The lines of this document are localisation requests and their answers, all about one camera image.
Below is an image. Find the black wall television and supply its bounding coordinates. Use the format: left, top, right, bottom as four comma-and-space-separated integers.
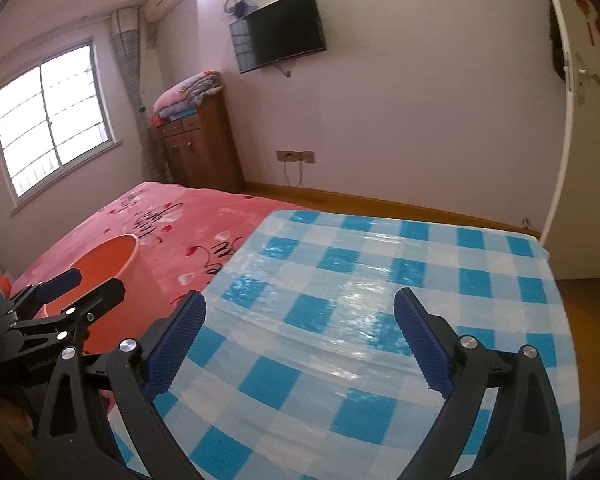
229, 0, 327, 75

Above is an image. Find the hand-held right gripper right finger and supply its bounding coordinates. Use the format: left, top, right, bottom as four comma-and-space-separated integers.
394, 287, 567, 480

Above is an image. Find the orange plastic bucket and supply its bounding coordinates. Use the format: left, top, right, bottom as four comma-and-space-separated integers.
40, 234, 173, 356

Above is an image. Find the grey checked curtain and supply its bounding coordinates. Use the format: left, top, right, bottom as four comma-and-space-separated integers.
111, 5, 173, 186

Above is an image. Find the pink floral bed blanket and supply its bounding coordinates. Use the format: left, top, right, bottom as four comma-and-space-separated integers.
10, 181, 316, 351

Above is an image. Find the pile of folded blankets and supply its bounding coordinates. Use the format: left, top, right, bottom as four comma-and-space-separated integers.
151, 71, 224, 128

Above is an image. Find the person's left hand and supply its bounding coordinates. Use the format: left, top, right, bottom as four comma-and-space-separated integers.
2, 402, 35, 433

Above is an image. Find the white framed window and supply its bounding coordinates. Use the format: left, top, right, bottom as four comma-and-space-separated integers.
0, 40, 126, 208

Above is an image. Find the white door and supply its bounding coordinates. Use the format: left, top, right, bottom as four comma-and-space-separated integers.
537, 0, 600, 281

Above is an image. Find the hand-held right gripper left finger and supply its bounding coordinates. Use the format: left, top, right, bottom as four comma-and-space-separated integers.
30, 290, 207, 480

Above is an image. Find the brown wooden cabinet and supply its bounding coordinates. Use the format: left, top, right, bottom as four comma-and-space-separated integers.
157, 94, 246, 193

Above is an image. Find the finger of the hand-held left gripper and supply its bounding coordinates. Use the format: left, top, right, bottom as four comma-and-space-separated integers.
10, 277, 127, 356
0, 267, 82, 321

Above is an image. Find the blue checkered plastic tablecloth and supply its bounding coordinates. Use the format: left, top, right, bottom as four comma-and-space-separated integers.
107, 208, 578, 480

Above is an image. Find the blue wall decoration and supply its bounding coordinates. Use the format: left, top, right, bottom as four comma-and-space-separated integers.
223, 0, 258, 18

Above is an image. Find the colourful soft toy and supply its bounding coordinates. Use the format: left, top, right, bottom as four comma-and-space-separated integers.
0, 247, 16, 311

